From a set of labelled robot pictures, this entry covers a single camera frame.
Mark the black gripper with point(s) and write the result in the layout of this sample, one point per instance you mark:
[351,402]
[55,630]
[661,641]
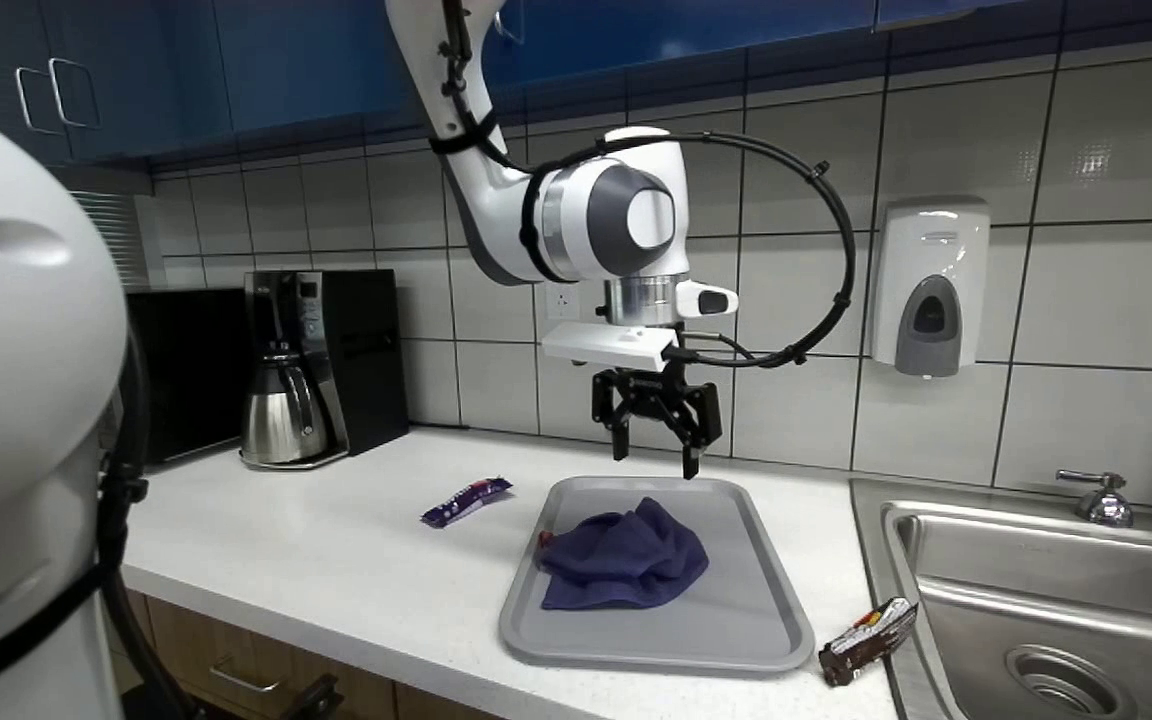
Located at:
[659,388]

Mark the purple protein bar sachet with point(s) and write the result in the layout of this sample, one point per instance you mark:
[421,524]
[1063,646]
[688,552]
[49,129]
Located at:
[467,502]

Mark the dark brown bar sachet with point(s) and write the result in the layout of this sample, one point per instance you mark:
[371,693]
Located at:
[868,641]

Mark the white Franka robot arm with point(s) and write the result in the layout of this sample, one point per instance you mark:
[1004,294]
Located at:
[499,224]

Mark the grey plastic tray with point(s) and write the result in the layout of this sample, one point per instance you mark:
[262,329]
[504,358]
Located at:
[630,641]

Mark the blue waffle cloth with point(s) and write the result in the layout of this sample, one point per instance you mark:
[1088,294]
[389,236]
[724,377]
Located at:
[622,552]

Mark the black drip coffee maker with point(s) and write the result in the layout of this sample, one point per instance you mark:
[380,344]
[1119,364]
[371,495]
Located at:
[357,362]

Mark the stainless steel coffee carafe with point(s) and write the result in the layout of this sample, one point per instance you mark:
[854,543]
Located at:
[281,420]

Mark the stainless steel sink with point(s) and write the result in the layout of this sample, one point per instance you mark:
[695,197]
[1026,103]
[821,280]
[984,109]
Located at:
[1043,584]

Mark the black clamp stand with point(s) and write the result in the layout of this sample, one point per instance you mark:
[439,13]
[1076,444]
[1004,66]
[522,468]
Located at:
[317,700]

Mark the chrome sink faucet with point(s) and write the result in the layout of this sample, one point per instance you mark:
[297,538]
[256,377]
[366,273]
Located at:
[1106,506]

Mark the black microwave oven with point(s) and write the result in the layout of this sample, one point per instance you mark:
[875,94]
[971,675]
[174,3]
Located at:
[197,372]

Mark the wooden base cabinet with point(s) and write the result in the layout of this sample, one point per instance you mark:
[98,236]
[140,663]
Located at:
[201,641]

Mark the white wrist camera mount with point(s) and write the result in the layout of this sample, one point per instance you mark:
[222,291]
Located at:
[608,350]

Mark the white wall soap dispenser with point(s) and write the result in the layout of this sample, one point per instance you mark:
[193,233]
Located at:
[928,267]

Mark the blue wall cabinets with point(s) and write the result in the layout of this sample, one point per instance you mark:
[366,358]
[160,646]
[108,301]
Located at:
[270,66]

